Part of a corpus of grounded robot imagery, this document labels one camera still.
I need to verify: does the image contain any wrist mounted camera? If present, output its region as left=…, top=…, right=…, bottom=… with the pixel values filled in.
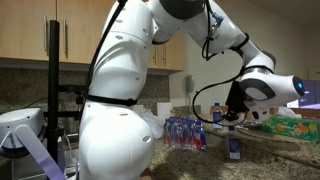
left=248, top=105, right=272, bottom=122

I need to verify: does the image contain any television screen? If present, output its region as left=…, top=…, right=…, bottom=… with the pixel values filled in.
left=286, top=79, right=320, bottom=110

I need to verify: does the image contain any Fiji water bottle red flower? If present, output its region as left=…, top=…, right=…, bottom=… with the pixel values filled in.
left=194, top=119, right=207, bottom=152

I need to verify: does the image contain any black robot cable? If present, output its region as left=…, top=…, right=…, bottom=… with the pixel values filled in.
left=83, top=0, right=249, bottom=161

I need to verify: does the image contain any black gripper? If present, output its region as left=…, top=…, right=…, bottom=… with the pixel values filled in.
left=223, top=80, right=249, bottom=122

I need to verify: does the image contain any round woven placemat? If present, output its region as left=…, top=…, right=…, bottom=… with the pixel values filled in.
left=238, top=124, right=268, bottom=139

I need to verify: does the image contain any wooden cabinet door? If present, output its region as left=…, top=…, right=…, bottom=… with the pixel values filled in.
left=0, top=0, right=57, bottom=63
left=146, top=43, right=158, bottom=69
left=156, top=31, right=185, bottom=72
left=56, top=0, right=116, bottom=66

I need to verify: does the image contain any green floral tissue box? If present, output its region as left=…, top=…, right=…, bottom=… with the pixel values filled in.
left=261, top=107, right=320, bottom=143

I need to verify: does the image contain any white box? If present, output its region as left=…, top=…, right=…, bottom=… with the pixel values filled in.
left=156, top=101, right=173, bottom=121

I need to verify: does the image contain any black camera stand pole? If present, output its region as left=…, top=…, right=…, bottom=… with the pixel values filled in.
left=42, top=19, right=89, bottom=166

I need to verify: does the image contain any grey wall phone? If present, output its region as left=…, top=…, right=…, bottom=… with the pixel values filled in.
left=184, top=73, right=196, bottom=94

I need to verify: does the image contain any clear bottle blue label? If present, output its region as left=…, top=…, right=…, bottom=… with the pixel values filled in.
left=226, top=125, right=242, bottom=162
left=212, top=102, right=224, bottom=130

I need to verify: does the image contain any shrink-wrapped water bottle pack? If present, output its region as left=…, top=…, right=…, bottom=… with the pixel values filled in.
left=162, top=116, right=197, bottom=150

